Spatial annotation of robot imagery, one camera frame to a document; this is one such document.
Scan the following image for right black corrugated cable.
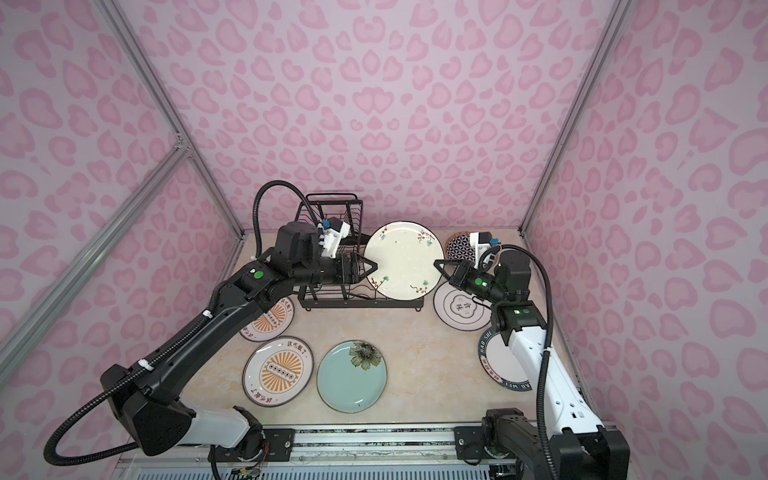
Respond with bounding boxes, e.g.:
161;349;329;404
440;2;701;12
495;243;556;457

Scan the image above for small orange sunburst plate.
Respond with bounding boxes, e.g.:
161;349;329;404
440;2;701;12
240;297;295;343

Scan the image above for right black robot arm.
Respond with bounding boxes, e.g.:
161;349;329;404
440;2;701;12
434;244;630;479

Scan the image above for black corrugated cable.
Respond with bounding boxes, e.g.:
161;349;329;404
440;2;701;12
43;179;322;467
495;243;556;457

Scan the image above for white plate blue clover outline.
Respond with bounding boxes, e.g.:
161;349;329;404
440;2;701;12
433;283;491;332

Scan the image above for right aluminium corner post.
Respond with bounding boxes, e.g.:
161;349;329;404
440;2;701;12
518;0;636;239

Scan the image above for left aluminium wall frame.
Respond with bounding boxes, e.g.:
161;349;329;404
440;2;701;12
1;1;245;385

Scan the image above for navy geometric pattern plate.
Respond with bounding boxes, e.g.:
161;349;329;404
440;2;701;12
445;231;479;263

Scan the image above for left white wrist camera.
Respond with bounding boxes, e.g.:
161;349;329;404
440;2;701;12
318;218;351;259

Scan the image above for teal plate with flower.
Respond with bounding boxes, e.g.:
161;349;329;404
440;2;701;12
317;340;388;414

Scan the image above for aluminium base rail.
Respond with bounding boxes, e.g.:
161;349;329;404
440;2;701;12
110;419;637;480

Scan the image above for large orange sunburst plate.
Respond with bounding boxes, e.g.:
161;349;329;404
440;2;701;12
242;336;314;408

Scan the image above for left black corrugated cable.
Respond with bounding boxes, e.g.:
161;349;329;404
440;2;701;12
43;179;322;467

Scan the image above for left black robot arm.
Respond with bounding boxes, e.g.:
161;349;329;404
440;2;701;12
101;220;378;460

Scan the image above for cream plate red berries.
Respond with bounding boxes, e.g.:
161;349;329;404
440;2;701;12
364;221;444;301

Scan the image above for black wire dish rack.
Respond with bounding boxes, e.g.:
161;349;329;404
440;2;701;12
287;192;425;313

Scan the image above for white plate dark lettered rim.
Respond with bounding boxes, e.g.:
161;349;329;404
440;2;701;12
478;328;532;392

